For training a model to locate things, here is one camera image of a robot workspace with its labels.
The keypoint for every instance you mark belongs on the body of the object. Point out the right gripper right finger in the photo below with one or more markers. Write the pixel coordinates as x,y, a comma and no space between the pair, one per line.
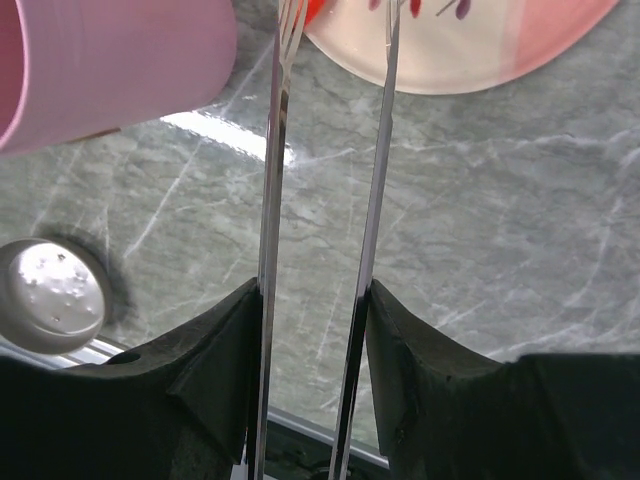
444,411

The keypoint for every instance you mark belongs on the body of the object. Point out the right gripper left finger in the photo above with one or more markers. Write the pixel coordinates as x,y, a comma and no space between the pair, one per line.
175,407

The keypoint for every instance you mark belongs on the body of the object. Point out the metal food tongs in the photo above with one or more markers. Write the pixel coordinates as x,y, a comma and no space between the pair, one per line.
290,26

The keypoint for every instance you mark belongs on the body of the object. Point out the grey lid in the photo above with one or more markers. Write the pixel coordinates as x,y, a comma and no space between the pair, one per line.
55,295

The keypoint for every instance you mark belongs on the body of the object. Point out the pink cylindrical container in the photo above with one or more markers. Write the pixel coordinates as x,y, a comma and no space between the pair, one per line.
72,69

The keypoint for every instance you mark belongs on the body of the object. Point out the pink cream plate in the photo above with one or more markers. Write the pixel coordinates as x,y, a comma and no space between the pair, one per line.
453,47

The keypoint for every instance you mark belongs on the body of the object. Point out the orange sausage near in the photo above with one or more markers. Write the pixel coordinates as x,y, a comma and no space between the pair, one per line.
314,7

